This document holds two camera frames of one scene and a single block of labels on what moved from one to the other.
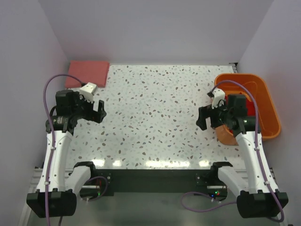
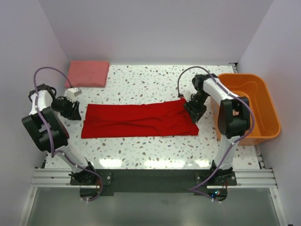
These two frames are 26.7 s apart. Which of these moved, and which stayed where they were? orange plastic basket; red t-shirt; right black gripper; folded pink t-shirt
Moved: red t-shirt; right black gripper
Stayed: folded pink t-shirt; orange plastic basket
